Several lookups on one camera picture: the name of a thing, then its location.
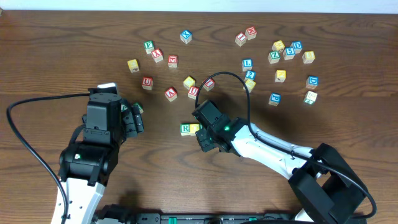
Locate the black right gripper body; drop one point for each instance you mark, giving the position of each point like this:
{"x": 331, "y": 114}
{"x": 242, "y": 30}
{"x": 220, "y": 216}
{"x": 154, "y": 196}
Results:
{"x": 204, "y": 139}

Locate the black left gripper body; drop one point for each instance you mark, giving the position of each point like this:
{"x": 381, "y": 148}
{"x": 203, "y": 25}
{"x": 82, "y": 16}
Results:
{"x": 134, "y": 120}

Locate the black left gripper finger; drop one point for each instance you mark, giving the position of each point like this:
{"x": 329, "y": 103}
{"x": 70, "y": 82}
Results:
{"x": 137, "y": 119}
{"x": 129, "y": 117}

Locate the yellow O block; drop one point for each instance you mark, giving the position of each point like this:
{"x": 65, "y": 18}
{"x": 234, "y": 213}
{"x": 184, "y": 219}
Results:
{"x": 194, "y": 128}

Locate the green R block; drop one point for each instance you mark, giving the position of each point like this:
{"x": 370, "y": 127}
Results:
{"x": 185, "y": 129}

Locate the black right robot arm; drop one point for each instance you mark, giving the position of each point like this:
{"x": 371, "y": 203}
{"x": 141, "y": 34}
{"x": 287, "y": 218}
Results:
{"x": 324, "y": 183}

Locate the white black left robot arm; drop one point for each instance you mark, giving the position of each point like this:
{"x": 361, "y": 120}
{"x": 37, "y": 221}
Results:
{"x": 91, "y": 156}

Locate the green N block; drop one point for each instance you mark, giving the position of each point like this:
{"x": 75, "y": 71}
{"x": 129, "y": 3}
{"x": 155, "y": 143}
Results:
{"x": 139, "y": 107}

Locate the red U block left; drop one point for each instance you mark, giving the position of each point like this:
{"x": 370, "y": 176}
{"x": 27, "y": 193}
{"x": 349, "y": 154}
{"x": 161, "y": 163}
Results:
{"x": 147, "y": 83}

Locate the red u block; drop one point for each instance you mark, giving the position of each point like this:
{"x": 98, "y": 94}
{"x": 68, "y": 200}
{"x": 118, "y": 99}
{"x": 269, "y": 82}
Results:
{"x": 193, "y": 92}
{"x": 147, "y": 83}

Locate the yellow block far left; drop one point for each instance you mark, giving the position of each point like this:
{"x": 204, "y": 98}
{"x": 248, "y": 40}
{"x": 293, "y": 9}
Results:
{"x": 133, "y": 65}

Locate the red A block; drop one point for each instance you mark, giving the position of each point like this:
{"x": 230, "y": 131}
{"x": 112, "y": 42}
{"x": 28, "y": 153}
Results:
{"x": 171, "y": 94}

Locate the red X block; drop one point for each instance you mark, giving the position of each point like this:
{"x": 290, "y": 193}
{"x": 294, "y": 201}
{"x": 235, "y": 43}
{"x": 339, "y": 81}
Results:
{"x": 157, "y": 55}

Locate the red i block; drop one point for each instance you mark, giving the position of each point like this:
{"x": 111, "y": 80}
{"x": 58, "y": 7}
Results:
{"x": 240, "y": 39}
{"x": 209, "y": 84}

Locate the green F block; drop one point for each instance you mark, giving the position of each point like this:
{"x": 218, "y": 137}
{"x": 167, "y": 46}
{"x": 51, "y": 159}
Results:
{"x": 149, "y": 46}

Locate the red E block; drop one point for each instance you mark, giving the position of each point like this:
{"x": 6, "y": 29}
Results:
{"x": 173, "y": 61}

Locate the yellow block by 2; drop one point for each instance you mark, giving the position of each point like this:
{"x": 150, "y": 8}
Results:
{"x": 250, "y": 84}

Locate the blue P block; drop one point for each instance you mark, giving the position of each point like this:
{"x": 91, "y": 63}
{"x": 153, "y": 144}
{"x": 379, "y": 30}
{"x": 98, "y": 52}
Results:
{"x": 274, "y": 99}

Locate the blue 2 block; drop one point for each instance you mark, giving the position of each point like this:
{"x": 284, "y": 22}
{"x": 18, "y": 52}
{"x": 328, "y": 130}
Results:
{"x": 250, "y": 75}

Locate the blue L block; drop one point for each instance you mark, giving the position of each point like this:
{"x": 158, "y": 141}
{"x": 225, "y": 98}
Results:
{"x": 247, "y": 64}

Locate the blue X block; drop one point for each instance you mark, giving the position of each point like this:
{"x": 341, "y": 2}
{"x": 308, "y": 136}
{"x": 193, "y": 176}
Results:
{"x": 186, "y": 36}

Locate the yellow hammer block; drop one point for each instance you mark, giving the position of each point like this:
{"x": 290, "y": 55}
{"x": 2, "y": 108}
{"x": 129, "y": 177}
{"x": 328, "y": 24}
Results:
{"x": 280, "y": 76}

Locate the green Z block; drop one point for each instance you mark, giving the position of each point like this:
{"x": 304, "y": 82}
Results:
{"x": 273, "y": 57}

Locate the red I block far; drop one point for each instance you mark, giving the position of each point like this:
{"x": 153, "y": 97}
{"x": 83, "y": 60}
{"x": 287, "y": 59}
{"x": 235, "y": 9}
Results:
{"x": 240, "y": 39}

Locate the green 7 block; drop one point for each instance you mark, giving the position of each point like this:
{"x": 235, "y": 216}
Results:
{"x": 310, "y": 97}

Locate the red block far right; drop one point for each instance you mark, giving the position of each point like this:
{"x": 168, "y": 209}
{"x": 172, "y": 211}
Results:
{"x": 250, "y": 33}

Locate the yellow block by Z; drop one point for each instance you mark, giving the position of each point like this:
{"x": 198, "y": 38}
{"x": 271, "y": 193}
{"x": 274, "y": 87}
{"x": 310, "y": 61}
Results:
{"x": 278, "y": 46}

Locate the blue 5 block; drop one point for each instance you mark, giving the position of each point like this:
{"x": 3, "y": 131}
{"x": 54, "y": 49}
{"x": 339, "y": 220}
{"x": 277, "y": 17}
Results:
{"x": 288, "y": 53}

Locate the blue D block near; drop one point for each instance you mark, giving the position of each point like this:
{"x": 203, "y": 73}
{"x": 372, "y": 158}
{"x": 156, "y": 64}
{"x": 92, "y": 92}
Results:
{"x": 312, "y": 82}

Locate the blue d block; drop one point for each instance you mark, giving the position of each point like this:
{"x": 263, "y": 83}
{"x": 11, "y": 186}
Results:
{"x": 312, "y": 82}
{"x": 297, "y": 46}

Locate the blue D block far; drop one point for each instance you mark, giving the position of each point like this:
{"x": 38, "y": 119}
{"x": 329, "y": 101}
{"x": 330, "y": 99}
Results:
{"x": 297, "y": 46}

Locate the yellow B-side block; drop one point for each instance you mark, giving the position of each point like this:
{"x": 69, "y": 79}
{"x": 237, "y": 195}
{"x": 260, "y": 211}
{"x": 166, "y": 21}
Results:
{"x": 308, "y": 57}

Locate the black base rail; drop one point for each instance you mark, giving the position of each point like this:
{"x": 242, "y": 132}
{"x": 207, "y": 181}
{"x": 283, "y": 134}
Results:
{"x": 120, "y": 215}

